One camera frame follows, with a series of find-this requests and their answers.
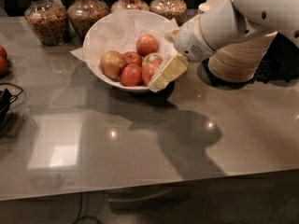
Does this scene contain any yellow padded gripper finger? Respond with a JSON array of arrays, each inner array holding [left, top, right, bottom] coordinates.
[[148, 54, 189, 92], [164, 28, 179, 44]]

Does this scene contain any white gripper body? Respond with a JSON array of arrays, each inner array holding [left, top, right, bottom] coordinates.
[[174, 15, 215, 63]]

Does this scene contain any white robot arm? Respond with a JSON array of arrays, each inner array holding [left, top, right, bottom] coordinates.
[[149, 0, 299, 92]]

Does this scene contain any red apple with sticker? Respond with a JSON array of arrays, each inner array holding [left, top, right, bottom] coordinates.
[[142, 62, 160, 85]]

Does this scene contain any pale apple behind sticker apple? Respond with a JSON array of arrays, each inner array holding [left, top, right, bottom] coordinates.
[[141, 52, 163, 66]]

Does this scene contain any red apple back top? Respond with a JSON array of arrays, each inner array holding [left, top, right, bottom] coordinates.
[[135, 34, 160, 57]]

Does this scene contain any red apple middle small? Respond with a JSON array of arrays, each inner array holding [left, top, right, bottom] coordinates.
[[122, 51, 142, 65]]

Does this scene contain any red apple front centre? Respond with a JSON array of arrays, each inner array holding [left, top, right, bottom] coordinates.
[[120, 63, 143, 87]]

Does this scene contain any white paper bowl liner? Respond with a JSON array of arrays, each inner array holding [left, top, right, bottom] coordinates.
[[69, 8, 180, 90]]

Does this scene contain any white ceramic bowl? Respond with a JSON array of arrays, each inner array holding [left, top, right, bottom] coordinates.
[[82, 9, 181, 93]]

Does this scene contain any yellowish red apple left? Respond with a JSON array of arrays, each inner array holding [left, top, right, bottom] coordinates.
[[100, 50, 127, 78]]

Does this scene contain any red apple left edge upper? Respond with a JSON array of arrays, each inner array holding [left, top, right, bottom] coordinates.
[[0, 46, 7, 60]]

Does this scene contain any red apple edge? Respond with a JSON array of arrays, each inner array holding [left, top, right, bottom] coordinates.
[[0, 56, 8, 77], [0, 46, 7, 60]]

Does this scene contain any red apple left edge lower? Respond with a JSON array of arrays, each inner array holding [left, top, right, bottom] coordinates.
[[0, 56, 8, 77]]

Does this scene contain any glass cereal jar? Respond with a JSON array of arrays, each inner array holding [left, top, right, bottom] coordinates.
[[67, 0, 109, 40], [111, 0, 150, 12], [149, 0, 187, 26], [24, 0, 70, 46]]

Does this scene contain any black mat under stacks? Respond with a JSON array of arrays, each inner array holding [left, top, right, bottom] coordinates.
[[202, 34, 299, 87]]

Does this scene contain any glass cereal jar far left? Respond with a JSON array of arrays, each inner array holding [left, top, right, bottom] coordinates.
[[24, 0, 70, 46]]

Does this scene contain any black device with cable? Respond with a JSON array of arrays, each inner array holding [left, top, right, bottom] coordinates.
[[0, 82, 23, 131]]

